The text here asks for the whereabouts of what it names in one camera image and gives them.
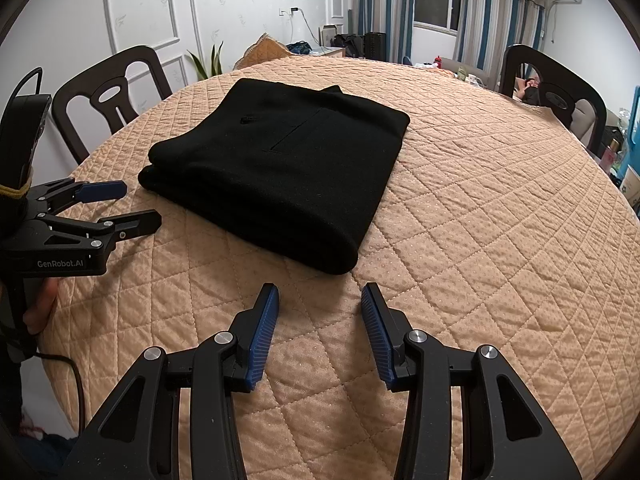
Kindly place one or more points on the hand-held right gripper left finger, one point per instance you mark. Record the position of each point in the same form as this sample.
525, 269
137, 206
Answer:
265, 335

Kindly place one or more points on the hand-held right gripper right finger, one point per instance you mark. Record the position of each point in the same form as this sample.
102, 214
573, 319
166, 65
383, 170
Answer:
377, 340

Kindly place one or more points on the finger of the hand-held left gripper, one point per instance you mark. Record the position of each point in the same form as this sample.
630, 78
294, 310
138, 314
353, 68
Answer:
102, 191
140, 222

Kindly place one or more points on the black pants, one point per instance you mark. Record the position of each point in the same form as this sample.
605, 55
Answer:
280, 175

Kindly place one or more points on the person's left hand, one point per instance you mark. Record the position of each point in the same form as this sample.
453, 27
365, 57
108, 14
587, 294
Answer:
44, 300

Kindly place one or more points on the peach quilted table cover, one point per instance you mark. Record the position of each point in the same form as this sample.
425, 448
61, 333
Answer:
475, 260

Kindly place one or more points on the green potted plant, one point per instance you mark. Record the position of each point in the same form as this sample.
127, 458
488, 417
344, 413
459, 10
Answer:
216, 62

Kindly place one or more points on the person's clothing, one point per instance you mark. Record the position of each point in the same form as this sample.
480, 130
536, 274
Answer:
50, 455

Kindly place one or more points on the tan quilted cloth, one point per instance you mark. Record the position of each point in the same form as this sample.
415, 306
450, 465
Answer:
262, 50

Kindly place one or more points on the blue bundle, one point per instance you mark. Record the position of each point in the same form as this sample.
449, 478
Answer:
301, 47

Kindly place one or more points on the white cabinet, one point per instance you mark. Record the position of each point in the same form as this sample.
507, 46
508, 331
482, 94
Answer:
325, 52

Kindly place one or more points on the black bag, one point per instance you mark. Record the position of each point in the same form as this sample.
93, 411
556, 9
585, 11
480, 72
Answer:
347, 45

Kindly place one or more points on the grey sofa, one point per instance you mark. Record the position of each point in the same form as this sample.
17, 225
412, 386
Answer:
470, 72

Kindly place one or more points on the black heater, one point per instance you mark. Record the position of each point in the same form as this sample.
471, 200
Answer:
375, 46

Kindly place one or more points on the blue striped curtain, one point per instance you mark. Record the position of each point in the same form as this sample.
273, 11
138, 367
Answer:
500, 15
380, 5

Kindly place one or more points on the wall charger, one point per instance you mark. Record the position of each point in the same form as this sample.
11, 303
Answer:
294, 10

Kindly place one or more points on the picture frame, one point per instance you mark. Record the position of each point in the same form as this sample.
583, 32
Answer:
328, 36

